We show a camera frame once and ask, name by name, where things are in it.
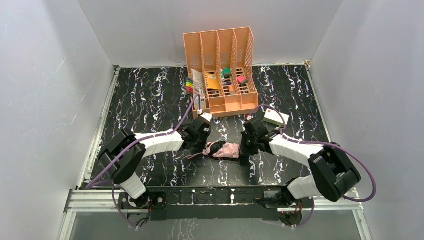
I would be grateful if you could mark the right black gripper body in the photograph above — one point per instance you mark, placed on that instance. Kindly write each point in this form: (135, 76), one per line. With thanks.
(247, 141)

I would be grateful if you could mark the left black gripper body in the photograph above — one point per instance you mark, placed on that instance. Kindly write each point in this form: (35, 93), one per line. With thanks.
(201, 139)

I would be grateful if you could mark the black pink folding umbrella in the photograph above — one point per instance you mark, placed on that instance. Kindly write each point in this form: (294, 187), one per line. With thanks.
(219, 150)

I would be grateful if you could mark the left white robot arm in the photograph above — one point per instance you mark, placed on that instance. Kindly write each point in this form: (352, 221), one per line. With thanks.
(122, 156)

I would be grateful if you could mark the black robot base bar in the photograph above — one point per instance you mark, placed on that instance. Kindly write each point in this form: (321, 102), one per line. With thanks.
(213, 202)

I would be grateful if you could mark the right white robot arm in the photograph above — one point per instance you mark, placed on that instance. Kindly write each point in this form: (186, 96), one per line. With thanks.
(332, 172)

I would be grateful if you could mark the white green small box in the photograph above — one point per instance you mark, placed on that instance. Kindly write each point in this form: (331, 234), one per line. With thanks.
(276, 118)

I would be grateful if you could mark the white red box in organizer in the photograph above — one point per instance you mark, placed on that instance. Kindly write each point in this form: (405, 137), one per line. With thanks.
(200, 102)

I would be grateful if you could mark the pink grey eraser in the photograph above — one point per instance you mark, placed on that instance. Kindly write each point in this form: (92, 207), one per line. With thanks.
(241, 80)

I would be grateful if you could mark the yellow spiral notebook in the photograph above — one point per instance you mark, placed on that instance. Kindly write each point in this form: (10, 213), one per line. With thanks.
(212, 82)

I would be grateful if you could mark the green white eraser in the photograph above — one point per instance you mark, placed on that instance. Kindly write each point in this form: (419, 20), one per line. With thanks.
(226, 73)

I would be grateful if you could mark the orange plastic desk organizer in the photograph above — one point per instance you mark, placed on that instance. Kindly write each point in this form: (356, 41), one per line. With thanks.
(210, 52)

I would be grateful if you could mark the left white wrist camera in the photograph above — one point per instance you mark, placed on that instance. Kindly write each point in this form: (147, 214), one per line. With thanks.
(206, 117)

